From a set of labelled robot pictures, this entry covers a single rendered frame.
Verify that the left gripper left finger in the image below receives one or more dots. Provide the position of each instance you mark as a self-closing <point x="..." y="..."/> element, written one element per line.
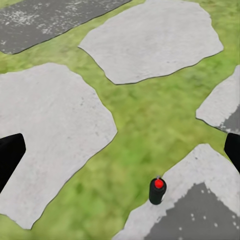
<point x="12" y="150"/>

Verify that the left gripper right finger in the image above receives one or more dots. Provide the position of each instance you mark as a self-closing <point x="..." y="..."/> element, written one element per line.
<point x="232" y="148"/>

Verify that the insectifuge atomizer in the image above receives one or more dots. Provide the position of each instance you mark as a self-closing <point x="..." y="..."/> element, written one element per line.
<point x="157" y="190"/>

